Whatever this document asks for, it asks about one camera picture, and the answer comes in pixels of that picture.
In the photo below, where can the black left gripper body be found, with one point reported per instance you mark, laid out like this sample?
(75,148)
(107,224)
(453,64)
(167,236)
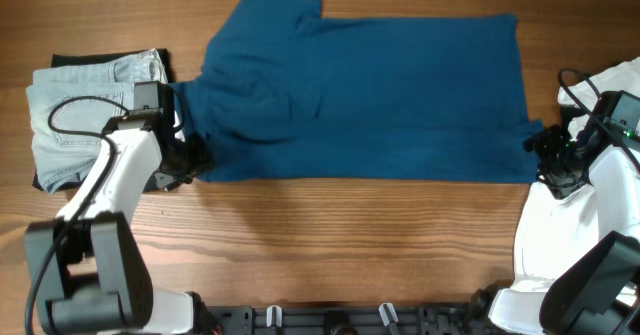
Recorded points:
(193,157)

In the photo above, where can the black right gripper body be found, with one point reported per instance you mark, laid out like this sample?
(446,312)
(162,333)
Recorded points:
(564,170)

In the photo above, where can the blue t-shirt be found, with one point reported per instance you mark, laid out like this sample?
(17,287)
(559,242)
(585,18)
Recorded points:
(285,92)

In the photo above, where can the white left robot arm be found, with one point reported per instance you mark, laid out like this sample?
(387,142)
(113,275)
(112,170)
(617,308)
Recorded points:
(87,273)

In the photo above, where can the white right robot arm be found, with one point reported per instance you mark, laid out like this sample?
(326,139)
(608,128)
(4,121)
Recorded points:
(599,294)

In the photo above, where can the black folded garment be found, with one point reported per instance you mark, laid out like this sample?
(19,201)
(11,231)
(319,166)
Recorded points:
(100,57)

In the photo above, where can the light blue folded jeans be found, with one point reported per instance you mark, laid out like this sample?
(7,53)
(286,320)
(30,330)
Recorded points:
(80,115)

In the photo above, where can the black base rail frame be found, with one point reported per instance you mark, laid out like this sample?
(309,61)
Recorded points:
(427,319)

